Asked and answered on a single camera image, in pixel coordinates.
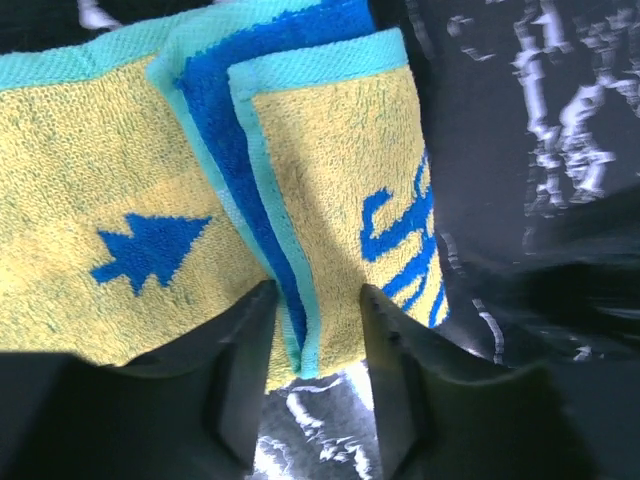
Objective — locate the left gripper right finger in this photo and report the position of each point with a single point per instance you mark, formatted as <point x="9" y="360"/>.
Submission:
<point x="444" y="413"/>

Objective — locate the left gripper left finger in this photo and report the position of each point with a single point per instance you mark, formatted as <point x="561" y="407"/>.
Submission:
<point x="189" y="409"/>

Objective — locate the yellow blue crocodile towel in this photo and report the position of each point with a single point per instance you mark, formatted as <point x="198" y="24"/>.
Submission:
<point x="152" y="176"/>

